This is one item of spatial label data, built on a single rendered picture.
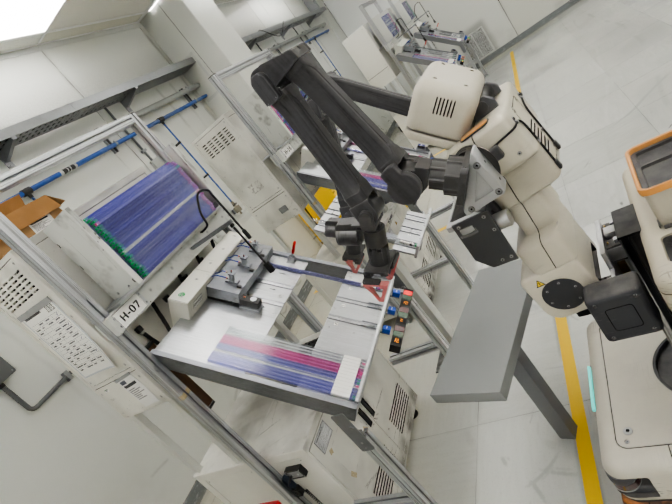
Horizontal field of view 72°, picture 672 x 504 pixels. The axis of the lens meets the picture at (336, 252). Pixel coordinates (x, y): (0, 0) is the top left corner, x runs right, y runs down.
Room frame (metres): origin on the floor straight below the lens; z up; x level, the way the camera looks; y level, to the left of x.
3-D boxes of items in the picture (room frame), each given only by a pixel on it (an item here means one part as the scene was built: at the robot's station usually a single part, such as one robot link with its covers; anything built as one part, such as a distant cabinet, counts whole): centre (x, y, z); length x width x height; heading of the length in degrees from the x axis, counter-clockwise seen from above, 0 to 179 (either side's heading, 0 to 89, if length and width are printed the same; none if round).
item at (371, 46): (6.05, -2.13, 0.95); 1.36 x 0.82 x 1.90; 57
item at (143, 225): (1.84, 0.46, 1.52); 0.51 x 0.13 x 0.27; 147
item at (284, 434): (1.86, 0.60, 0.31); 0.70 x 0.65 x 0.62; 147
